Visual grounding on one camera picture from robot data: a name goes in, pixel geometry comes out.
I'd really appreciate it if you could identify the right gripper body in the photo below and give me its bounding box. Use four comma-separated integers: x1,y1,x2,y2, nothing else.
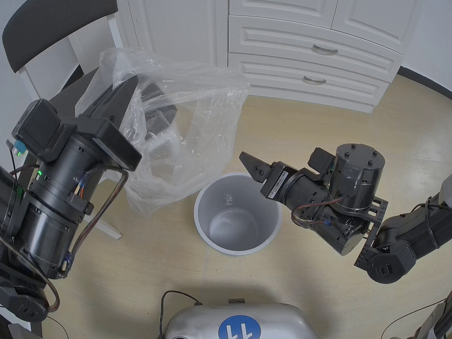
261,160,370,257

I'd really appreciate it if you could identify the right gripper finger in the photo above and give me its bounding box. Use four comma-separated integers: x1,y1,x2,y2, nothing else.
239,151,273,184

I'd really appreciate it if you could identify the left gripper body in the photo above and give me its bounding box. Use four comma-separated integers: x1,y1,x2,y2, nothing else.
9,118,143,279

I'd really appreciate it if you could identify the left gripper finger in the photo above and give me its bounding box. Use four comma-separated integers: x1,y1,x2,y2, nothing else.
86,74,139,134

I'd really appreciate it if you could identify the clear plastic bag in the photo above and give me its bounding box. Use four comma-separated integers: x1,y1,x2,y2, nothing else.
75,47,250,218

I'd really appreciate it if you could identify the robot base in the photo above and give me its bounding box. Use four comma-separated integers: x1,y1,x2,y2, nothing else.
166,298,318,339

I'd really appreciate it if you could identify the white trash bin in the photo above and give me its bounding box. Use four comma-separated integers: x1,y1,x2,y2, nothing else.
194,172,283,255

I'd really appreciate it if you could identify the white chair with grey seat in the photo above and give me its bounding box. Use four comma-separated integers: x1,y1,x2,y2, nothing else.
2,0,181,241

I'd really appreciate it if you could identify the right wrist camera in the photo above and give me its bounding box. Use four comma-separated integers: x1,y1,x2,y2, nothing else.
308,147,336,181

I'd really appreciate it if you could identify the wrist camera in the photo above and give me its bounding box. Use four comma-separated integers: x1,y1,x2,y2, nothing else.
6,98,76,164
308,147,336,181

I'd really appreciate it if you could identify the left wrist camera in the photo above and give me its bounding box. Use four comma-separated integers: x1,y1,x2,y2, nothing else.
6,98,76,164

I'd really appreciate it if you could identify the black cable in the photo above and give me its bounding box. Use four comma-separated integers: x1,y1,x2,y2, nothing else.
160,290,202,339

